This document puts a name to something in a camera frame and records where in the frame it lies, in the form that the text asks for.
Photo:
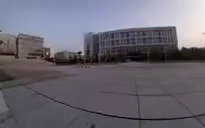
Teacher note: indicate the grey concrete slab plaza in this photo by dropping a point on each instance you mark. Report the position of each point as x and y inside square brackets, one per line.
[123, 86]

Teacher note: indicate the large glass-fronted building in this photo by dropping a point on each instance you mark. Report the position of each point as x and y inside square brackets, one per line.
[133, 43]

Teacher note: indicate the low pale building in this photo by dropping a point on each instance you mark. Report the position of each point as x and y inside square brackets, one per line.
[65, 56]

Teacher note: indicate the small dark building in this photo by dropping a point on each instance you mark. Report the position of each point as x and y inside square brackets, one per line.
[46, 52]

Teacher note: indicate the beige banded building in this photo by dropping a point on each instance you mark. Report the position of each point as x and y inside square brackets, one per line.
[28, 46]

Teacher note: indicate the row of trees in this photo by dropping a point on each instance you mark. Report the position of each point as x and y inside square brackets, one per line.
[196, 54]

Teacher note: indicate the grey kerb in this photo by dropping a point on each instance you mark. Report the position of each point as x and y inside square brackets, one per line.
[8, 84]

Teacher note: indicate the dark ground strip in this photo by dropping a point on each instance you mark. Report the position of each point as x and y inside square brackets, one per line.
[0, 76]

